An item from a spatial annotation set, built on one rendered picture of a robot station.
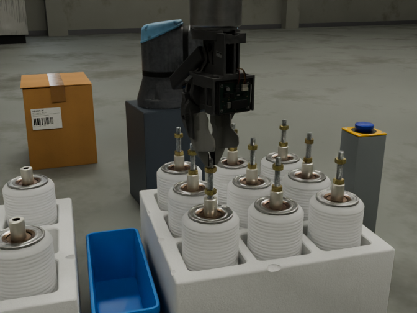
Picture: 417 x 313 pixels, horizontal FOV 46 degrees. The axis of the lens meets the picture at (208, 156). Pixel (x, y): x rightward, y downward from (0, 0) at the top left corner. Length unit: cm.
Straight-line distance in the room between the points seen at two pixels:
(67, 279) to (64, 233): 16
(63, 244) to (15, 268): 16
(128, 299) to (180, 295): 29
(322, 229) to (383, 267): 13
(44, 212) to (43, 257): 23
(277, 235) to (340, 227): 12
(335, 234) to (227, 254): 20
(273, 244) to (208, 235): 12
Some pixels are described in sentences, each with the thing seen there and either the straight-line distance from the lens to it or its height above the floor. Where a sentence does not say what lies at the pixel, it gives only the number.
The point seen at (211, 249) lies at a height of 21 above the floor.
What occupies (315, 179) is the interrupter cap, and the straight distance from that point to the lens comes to 98.
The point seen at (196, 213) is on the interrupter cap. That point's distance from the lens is 81.
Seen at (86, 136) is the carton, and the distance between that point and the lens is 183.
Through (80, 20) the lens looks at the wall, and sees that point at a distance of 839.
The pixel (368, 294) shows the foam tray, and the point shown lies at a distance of 93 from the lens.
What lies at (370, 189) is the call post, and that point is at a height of 19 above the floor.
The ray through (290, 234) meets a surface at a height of 22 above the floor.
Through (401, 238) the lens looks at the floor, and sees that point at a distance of 137.
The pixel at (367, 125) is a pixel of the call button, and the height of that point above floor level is 33.
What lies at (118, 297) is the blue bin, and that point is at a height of 0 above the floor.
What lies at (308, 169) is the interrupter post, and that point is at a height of 27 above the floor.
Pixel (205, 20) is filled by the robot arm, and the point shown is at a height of 56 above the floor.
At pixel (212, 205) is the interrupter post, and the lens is 80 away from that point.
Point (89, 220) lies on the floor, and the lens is 141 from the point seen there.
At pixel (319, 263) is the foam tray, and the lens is 85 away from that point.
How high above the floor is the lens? 60
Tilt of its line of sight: 18 degrees down
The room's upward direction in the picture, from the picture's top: straight up
